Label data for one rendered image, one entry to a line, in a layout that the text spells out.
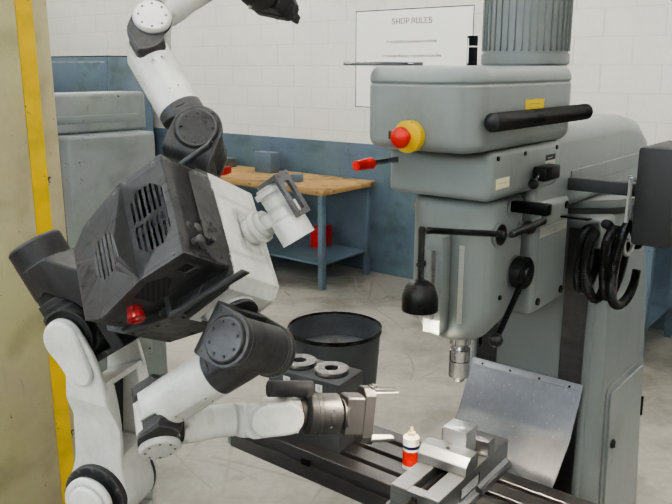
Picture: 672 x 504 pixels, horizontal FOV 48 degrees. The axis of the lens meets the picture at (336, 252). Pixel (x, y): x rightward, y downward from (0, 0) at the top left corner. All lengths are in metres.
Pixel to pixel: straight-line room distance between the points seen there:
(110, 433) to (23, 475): 1.55
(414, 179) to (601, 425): 0.92
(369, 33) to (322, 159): 1.28
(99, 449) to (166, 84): 0.76
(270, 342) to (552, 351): 0.98
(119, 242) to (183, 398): 0.29
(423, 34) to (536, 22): 4.93
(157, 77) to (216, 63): 6.76
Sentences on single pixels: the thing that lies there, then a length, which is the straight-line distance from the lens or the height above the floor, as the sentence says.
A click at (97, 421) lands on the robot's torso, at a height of 1.18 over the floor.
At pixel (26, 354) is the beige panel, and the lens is 3.01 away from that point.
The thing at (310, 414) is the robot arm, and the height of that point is 1.20.
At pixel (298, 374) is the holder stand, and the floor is 1.12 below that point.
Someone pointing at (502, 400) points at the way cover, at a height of 1.01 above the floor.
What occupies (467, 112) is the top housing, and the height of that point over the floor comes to 1.81.
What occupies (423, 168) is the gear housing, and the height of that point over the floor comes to 1.69.
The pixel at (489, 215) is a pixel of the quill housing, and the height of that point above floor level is 1.59.
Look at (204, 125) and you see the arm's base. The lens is 1.46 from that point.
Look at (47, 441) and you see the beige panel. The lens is 3.18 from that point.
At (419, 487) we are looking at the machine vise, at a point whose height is 0.98.
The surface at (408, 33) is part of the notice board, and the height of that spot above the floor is 2.17.
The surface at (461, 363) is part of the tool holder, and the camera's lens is 1.74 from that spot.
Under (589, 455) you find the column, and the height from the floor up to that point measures 0.89.
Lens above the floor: 1.89
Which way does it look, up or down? 14 degrees down
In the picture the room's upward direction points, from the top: straight up
